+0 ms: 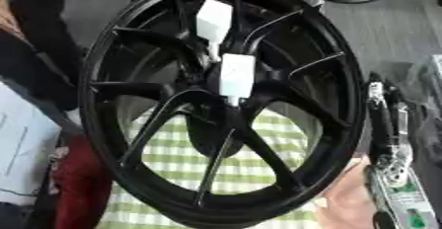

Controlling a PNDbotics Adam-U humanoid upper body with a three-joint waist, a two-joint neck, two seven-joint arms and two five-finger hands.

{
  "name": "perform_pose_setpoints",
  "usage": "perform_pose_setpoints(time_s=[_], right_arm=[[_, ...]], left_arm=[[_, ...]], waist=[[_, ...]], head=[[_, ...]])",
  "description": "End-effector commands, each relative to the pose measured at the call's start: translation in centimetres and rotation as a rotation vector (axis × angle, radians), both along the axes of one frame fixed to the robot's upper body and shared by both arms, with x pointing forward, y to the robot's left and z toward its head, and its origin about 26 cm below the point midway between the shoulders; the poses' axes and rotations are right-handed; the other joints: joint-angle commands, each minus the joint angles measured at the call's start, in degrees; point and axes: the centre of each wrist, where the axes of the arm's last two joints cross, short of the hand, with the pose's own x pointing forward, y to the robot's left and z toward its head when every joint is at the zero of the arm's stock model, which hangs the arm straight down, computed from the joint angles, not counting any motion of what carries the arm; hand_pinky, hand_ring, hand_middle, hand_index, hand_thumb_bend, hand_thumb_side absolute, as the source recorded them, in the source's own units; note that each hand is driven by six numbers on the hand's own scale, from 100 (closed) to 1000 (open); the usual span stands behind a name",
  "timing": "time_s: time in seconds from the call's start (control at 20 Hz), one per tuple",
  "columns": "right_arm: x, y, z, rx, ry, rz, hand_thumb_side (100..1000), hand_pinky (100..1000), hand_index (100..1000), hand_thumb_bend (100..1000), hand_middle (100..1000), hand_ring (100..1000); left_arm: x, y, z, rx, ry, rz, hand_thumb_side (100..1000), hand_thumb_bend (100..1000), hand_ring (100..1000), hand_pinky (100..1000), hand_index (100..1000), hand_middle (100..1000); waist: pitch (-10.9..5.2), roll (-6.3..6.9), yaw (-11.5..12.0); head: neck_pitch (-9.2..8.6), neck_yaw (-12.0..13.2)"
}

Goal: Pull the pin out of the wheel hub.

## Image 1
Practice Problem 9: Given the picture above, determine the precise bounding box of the white pin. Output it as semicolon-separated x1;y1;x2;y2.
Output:
217;52;258;107
194;0;235;63

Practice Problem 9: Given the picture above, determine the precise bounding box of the black spoked wheel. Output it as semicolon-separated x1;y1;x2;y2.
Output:
77;0;368;229

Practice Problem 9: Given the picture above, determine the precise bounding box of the person's hand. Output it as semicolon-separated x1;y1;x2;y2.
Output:
312;155;379;229

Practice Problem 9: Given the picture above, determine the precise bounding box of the red cloth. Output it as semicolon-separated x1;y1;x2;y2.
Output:
49;133;114;229

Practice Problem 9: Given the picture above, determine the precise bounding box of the person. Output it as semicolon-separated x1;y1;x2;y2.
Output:
0;0;89;229

